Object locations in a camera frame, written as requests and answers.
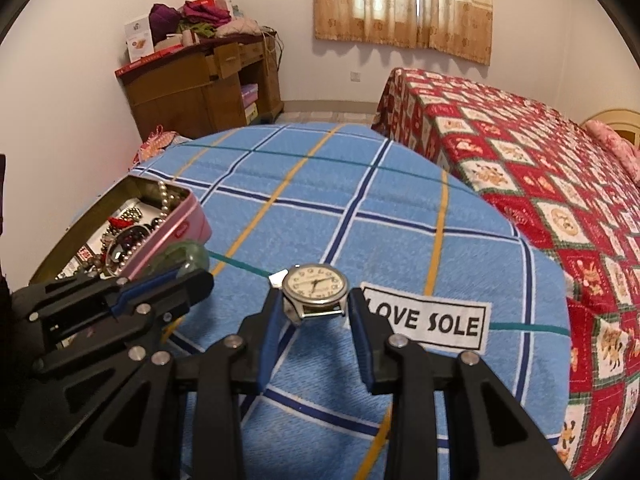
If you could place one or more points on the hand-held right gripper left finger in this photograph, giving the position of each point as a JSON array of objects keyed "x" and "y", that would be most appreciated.
[{"x": 270, "y": 340}]

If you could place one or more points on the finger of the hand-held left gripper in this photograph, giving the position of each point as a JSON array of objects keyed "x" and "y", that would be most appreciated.
[
  {"x": 75, "y": 295},
  {"x": 175, "y": 295}
]

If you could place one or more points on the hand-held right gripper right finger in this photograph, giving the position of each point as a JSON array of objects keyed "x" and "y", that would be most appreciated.
[{"x": 361, "y": 350}]

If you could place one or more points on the green jade bangle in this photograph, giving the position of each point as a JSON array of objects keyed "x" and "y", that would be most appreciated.
[{"x": 192, "y": 255}]

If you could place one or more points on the silver wristwatch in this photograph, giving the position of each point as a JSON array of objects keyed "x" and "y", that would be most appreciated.
[{"x": 312, "y": 282}]

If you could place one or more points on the pink tin box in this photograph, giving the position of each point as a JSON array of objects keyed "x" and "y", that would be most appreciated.
[{"x": 195, "y": 225}]

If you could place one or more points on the printed paper liner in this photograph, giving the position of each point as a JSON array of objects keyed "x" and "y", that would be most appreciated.
[{"x": 75, "y": 260}]

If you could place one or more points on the blue plaid cloth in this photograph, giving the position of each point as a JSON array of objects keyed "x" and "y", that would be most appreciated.
[{"x": 350, "y": 200}]

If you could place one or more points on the pile of colourful clothes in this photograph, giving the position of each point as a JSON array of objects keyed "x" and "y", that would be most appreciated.
[{"x": 160, "y": 145}]

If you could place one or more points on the brown wooden desk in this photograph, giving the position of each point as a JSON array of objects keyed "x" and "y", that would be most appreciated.
[{"x": 175, "y": 95}]

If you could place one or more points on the boxes in desk shelf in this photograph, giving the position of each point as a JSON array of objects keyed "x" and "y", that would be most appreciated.
[{"x": 250, "y": 102}]

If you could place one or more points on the red flat box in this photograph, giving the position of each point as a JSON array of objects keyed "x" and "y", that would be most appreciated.
[{"x": 145, "y": 62}]

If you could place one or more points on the red patchwork quilt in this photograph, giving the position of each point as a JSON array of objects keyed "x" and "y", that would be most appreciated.
[{"x": 525, "y": 170}]

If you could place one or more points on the white printed box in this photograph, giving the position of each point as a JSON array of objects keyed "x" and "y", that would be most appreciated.
[{"x": 137, "y": 40}]

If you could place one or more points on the purple knit cloth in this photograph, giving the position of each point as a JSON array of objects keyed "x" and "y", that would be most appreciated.
[{"x": 165, "y": 22}]

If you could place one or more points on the beige quilted cloth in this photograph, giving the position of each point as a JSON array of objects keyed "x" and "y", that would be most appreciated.
[{"x": 240, "y": 27}]

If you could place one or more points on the magenta clothes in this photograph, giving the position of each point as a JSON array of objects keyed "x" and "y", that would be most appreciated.
[{"x": 202, "y": 12}]

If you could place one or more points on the red white carton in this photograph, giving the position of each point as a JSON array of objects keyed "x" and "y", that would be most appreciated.
[{"x": 220, "y": 2}]

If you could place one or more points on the pink floral pillow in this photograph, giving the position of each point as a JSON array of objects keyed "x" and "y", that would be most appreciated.
[{"x": 615, "y": 145}]

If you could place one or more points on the beige patterned curtain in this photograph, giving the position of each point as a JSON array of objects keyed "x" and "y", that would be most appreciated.
[{"x": 400, "y": 10}]

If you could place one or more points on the cream wooden headboard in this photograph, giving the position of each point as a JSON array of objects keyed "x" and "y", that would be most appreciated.
[{"x": 617, "y": 114}]

